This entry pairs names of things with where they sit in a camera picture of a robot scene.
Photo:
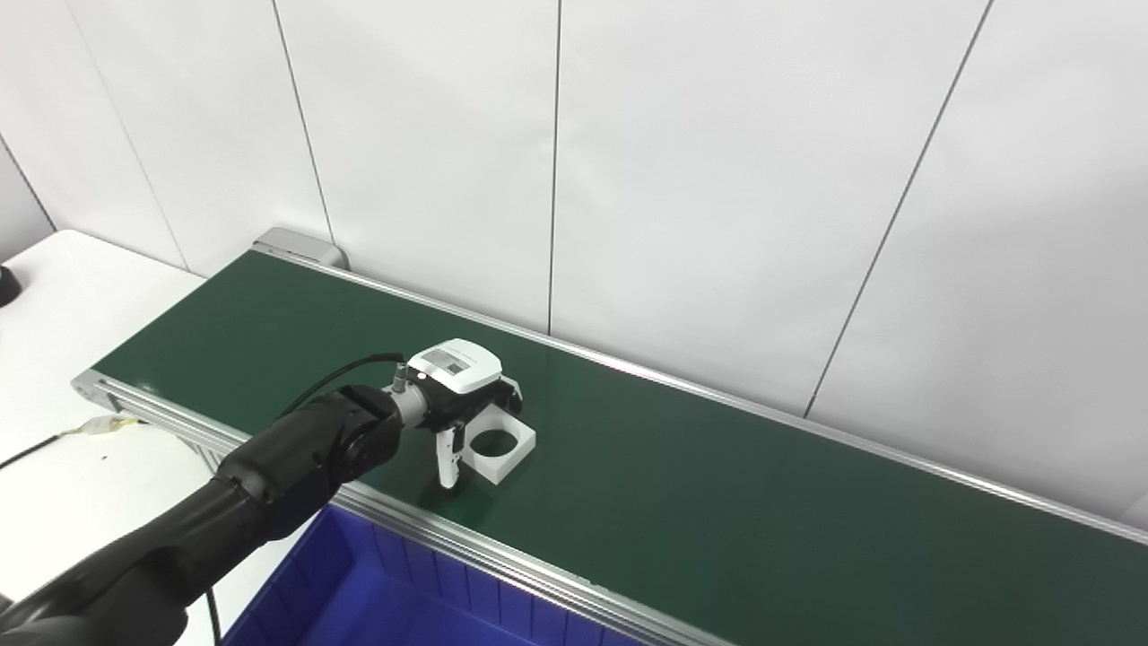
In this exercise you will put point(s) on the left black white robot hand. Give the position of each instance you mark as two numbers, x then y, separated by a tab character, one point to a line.
453	363

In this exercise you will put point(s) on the white block with round hole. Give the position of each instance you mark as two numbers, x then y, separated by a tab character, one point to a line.
513	444

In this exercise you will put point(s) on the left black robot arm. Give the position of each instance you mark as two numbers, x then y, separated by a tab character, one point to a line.
269	475

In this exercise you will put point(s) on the grey conveyor end cap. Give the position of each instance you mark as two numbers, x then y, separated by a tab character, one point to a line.
300	244

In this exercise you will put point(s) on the green conveyor belt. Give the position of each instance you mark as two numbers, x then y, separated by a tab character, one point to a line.
502	552
717	484

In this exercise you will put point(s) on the blue plastic bin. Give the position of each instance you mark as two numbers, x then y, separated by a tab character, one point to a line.
377	592

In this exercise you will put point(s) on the black object on table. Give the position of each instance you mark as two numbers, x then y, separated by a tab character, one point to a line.
7	285

